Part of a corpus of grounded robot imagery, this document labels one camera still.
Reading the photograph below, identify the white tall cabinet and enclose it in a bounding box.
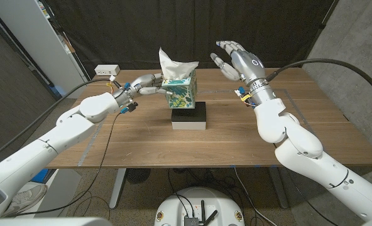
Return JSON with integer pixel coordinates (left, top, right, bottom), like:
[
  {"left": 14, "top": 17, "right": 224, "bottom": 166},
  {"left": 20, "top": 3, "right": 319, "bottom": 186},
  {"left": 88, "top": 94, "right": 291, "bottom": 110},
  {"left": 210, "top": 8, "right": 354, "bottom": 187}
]
[{"left": 0, "top": 0, "right": 91, "bottom": 100}]

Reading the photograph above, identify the blue box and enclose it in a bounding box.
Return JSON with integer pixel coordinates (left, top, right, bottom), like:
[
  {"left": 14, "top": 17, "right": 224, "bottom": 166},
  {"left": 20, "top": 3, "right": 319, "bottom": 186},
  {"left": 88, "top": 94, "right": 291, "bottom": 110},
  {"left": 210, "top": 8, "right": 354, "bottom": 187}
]
[{"left": 30, "top": 168, "right": 50, "bottom": 184}]

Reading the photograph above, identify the white tissue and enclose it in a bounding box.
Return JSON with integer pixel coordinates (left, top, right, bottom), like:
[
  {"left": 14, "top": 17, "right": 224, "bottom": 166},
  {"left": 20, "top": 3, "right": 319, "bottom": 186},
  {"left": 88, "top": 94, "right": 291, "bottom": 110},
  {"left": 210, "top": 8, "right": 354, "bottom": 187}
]
[{"left": 158, "top": 46, "right": 200, "bottom": 82}]

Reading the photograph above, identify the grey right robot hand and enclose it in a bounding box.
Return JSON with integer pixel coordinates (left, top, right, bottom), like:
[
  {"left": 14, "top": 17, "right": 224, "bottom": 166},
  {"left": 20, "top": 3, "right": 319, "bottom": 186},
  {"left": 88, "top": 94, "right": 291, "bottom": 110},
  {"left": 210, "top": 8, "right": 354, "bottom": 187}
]
[{"left": 209, "top": 40, "right": 270, "bottom": 92}]

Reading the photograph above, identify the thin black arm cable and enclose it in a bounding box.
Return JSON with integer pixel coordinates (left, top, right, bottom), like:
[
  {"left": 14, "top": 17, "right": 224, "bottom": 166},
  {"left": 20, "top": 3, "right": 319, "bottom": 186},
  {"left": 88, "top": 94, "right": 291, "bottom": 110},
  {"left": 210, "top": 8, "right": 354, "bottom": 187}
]
[
  {"left": 0, "top": 109, "right": 126, "bottom": 219},
  {"left": 291, "top": 181, "right": 333, "bottom": 226}
]

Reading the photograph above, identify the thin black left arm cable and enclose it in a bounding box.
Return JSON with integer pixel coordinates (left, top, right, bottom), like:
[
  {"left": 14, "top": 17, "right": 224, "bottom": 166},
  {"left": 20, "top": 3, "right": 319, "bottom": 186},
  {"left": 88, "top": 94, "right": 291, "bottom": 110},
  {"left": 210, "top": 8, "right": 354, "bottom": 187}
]
[{"left": 0, "top": 109, "right": 126, "bottom": 219}]

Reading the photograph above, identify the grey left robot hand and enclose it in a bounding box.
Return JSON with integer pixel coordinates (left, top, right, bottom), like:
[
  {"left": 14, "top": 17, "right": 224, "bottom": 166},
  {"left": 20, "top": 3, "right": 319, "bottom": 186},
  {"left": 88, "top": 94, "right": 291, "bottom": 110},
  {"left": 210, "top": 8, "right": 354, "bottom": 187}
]
[{"left": 125, "top": 73, "right": 174, "bottom": 99}]

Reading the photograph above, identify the white table leg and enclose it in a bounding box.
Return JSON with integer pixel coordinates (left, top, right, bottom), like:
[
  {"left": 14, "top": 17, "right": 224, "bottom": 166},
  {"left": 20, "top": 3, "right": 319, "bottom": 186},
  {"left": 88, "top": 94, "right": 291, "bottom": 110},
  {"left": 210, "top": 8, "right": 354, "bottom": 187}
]
[{"left": 109, "top": 168, "right": 127, "bottom": 210}]

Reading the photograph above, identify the small black electronics box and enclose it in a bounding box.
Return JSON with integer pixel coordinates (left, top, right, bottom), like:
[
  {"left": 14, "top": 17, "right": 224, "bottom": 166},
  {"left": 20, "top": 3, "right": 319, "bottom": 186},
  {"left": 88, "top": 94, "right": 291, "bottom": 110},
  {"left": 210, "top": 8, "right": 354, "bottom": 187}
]
[{"left": 183, "top": 215, "right": 200, "bottom": 226}]

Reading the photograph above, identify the white robot torso cover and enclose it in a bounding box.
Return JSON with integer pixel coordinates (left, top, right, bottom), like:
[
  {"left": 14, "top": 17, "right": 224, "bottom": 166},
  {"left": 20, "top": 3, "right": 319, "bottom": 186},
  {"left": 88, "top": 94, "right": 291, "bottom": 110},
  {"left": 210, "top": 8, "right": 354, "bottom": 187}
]
[{"left": 0, "top": 217, "right": 113, "bottom": 226}]

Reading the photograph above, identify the thin black floor cable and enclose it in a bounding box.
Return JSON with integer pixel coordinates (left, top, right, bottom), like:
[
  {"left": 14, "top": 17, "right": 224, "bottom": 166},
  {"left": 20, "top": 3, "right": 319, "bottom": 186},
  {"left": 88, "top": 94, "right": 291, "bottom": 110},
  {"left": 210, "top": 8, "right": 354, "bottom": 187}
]
[{"left": 167, "top": 168, "right": 195, "bottom": 218}]

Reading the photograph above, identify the white power strip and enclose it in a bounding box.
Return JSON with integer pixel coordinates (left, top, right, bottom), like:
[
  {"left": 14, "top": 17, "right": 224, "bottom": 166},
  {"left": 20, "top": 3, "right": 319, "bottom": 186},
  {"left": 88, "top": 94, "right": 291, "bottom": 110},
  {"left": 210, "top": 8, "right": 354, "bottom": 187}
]
[{"left": 94, "top": 64, "right": 121, "bottom": 77}]

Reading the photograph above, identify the black round fan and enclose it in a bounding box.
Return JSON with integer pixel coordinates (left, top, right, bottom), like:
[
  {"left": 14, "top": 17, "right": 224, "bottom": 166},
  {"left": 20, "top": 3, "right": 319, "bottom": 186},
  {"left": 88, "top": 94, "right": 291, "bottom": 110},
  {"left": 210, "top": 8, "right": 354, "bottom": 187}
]
[{"left": 125, "top": 168, "right": 151, "bottom": 185}]

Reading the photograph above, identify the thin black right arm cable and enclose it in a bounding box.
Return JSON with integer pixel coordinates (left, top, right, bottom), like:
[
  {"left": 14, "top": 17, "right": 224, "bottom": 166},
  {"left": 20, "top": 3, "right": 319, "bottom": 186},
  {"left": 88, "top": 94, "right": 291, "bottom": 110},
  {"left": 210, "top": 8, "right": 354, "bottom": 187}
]
[{"left": 291, "top": 181, "right": 333, "bottom": 226}]

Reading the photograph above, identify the black backdrop curtain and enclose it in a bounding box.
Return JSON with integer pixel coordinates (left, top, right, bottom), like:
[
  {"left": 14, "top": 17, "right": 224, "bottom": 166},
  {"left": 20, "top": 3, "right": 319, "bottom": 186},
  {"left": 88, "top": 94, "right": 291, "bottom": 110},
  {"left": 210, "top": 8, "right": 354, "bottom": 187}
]
[{"left": 44, "top": 0, "right": 336, "bottom": 79}]

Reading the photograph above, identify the grey sneaker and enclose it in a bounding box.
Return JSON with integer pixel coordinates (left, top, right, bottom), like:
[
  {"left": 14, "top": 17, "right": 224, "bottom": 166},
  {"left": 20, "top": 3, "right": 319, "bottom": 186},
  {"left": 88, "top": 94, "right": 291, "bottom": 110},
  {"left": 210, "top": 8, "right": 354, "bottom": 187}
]
[{"left": 3, "top": 183, "right": 48, "bottom": 217}]

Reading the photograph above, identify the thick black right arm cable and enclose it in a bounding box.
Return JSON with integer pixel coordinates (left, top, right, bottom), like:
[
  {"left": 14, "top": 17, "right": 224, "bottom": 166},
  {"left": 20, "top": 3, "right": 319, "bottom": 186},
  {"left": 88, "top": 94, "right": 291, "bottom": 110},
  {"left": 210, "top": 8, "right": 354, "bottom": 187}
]
[{"left": 265, "top": 58, "right": 372, "bottom": 106}]

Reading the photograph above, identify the dark grey table leg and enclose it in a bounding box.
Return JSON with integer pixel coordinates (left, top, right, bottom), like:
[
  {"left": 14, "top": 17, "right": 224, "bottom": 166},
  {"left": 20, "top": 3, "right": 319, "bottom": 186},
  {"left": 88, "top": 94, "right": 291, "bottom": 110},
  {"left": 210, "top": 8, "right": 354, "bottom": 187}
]
[{"left": 267, "top": 166, "right": 290, "bottom": 210}]

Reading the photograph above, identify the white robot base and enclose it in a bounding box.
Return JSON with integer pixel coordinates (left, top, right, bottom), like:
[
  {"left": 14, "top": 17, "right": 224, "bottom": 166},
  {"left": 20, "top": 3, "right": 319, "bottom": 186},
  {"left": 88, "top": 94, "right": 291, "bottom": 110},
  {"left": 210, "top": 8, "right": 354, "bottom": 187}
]
[{"left": 154, "top": 186, "right": 246, "bottom": 226}]

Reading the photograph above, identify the black and white block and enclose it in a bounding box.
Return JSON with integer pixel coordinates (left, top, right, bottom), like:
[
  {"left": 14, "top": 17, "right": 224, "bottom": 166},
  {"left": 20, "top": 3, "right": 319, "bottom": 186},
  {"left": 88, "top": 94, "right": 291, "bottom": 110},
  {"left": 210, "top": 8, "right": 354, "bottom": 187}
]
[{"left": 171, "top": 101, "right": 207, "bottom": 131}]

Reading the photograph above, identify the teal floral tissue box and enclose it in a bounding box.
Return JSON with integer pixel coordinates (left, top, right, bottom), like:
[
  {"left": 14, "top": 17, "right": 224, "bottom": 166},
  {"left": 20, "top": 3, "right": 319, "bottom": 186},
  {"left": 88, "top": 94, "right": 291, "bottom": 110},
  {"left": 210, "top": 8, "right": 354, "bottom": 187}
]
[{"left": 161, "top": 69, "right": 198, "bottom": 110}]

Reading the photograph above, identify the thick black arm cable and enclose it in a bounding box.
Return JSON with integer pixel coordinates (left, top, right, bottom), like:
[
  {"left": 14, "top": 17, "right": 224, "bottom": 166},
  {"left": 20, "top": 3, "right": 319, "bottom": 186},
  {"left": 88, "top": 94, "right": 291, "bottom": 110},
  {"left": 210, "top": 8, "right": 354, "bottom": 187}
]
[
  {"left": 265, "top": 58, "right": 372, "bottom": 106},
  {"left": 0, "top": 78, "right": 114, "bottom": 166}
]

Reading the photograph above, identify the white floor cable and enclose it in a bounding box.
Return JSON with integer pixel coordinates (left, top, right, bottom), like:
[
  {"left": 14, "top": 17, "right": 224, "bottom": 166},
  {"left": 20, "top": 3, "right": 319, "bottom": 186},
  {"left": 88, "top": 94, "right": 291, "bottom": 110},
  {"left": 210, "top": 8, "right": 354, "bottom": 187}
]
[{"left": 234, "top": 166, "right": 280, "bottom": 226}]

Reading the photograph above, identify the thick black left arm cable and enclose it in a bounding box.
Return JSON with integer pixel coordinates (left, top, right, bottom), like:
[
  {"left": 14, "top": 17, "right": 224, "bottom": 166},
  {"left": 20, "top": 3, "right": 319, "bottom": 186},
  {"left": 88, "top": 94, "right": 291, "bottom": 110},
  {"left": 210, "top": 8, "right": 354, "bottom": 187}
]
[{"left": 0, "top": 78, "right": 114, "bottom": 166}]

